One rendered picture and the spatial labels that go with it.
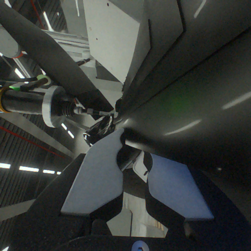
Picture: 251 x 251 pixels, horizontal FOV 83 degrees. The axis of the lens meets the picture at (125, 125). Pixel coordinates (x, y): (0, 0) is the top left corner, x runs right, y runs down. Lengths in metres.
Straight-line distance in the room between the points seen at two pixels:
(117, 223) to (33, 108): 7.28
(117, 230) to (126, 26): 7.38
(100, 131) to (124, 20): 0.33
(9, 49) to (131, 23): 0.82
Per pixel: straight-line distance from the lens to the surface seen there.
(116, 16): 0.51
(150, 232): 3.08
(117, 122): 0.18
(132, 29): 0.48
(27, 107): 0.27
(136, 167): 0.32
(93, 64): 0.82
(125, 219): 7.45
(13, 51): 1.13
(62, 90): 0.27
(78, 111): 0.25
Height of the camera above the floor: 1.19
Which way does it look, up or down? 3 degrees down
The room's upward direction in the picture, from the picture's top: 82 degrees counter-clockwise
